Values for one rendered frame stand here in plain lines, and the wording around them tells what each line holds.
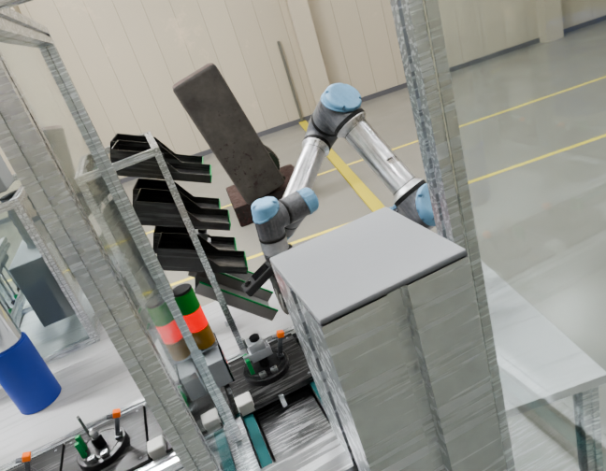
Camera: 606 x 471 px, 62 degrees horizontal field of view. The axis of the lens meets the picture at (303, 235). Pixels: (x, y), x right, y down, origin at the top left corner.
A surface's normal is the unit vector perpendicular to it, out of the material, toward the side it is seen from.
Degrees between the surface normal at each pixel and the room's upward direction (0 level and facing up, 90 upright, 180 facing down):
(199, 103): 90
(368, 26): 90
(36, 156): 90
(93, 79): 90
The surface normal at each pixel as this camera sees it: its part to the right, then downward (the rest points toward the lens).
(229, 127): 0.25, 0.35
